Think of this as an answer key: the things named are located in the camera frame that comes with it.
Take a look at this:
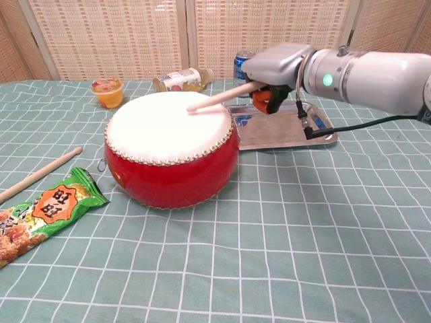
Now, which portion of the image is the orange-tipped silver right hand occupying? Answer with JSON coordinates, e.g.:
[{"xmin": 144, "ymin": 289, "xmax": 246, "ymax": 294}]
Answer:
[{"xmin": 241, "ymin": 42, "xmax": 317, "ymax": 116}]

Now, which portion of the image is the wooden drumstick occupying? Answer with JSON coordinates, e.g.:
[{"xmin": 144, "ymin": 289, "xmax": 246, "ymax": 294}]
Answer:
[
  {"xmin": 187, "ymin": 82, "xmax": 262, "ymax": 116},
  {"xmin": 0, "ymin": 146, "xmax": 84, "ymax": 205}
]

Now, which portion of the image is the rectangular stainless steel tray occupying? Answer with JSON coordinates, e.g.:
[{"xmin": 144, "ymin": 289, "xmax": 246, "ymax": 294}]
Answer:
[{"xmin": 224, "ymin": 100, "xmax": 339, "ymax": 151}]

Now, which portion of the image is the red drum with white skin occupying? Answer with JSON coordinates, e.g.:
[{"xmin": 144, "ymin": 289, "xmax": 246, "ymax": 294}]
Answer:
[{"xmin": 97, "ymin": 91, "xmax": 240, "ymax": 210}]

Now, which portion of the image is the blue drink can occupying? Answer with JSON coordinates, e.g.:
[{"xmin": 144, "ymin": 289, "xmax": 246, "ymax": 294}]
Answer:
[{"xmin": 233, "ymin": 50, "xmax": 255, "ymax": 87}]

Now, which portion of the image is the bamboo folding screen panel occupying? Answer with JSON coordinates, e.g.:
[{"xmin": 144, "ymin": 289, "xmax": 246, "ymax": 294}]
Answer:
[
  {"xmin": 400, "ymin": 0, "xmax": 431, "ymax": 57},
  {"xmin": 20, "ymin": 0, "xmax": 193, "ymax": 81},
  {"xmin": 336, "ymin": 0, "xmax": 424, "ymax": 57},
  {"xmin": 185, "ymin": 0, "xmax": 360, "ymax": 80},
  {"xmin": 0, "ymin": 0, "xmax": 60, "ymax": 83}
]

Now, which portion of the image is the yellow drink plastic bottle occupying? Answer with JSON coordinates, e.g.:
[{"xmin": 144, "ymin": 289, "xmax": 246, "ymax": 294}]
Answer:
[{"xmin": 152, "ymin": 67, "xmax": 215, "ymax": 94}]

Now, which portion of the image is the orange fruit jelly cup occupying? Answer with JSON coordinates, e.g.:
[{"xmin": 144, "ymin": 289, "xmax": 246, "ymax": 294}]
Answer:
[{"xmin": 90, "ymin": 77, "xmax": 124, "ymax": 109}]

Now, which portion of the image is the green checked tablecloth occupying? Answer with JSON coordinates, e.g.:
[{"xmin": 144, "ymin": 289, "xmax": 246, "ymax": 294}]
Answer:
[{"xmin": 0, "ymin": 75, "xmax": 431, "ymax": 323}]

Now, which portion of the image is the green snack packet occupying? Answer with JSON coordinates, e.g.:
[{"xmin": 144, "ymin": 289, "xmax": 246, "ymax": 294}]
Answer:
[{"xmin": 0, "ymin": 167, "xmax": 111, "ymax": 269}]

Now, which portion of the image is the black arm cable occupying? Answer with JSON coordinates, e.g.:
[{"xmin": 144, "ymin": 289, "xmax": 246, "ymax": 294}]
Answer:
[{"xmin": 295, "ymin": 89, "xmax": 422, "ymax": 141}]

